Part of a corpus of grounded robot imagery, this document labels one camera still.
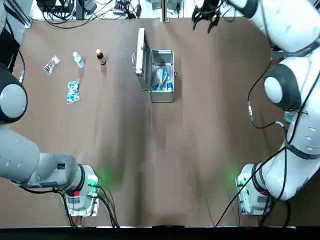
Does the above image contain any black base cable bundle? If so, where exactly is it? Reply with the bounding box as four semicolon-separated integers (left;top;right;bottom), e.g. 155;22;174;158
94;183;121;229

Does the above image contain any black power adapter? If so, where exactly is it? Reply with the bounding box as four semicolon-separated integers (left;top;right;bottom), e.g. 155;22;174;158
74;0;98;20

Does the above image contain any teal clear packet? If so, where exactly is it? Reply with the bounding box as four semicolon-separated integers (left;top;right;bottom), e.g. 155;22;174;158
284;111;295;125

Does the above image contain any black cable hub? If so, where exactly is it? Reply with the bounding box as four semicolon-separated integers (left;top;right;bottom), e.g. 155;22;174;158
113;0;141;16

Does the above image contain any brown swab stick packet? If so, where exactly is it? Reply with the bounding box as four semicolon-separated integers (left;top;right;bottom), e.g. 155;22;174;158
42;54;61;76

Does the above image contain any blue white capsule bag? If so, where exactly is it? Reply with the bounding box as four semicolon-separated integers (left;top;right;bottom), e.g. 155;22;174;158
66;79;82;105

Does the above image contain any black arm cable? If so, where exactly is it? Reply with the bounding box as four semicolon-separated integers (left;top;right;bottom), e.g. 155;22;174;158
247;59;287;130
16;48;26;84

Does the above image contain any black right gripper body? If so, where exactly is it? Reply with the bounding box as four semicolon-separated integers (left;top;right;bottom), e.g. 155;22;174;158
197;0;221;15

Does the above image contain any blue cotton swab packet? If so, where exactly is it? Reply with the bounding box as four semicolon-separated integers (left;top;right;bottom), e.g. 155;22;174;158
152;71;169;91

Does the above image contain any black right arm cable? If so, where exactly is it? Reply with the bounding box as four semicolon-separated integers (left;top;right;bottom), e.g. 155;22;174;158
247;59;287;130

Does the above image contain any aluminium frame post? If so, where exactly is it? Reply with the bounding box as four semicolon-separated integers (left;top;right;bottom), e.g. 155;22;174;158
161;0;171;23

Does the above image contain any aluminium corner post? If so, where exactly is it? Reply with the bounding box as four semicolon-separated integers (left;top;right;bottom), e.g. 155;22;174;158
14;0;33;29

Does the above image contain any black network switch box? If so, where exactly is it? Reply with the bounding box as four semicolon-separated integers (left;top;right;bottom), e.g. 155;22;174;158
36;0;74;15

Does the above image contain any brown glass bottle orange cap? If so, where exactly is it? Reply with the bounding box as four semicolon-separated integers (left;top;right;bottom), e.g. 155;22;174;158
96;49;106;66

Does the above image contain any silver aluminium medicine case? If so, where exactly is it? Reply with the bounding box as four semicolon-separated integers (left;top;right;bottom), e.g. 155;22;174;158
131;27;178;103

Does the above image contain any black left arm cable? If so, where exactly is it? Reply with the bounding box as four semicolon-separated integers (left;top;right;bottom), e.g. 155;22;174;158
16;48;26;84

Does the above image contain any white plastic bottle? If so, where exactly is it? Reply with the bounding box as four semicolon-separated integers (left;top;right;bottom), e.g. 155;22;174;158
72;51;85;69

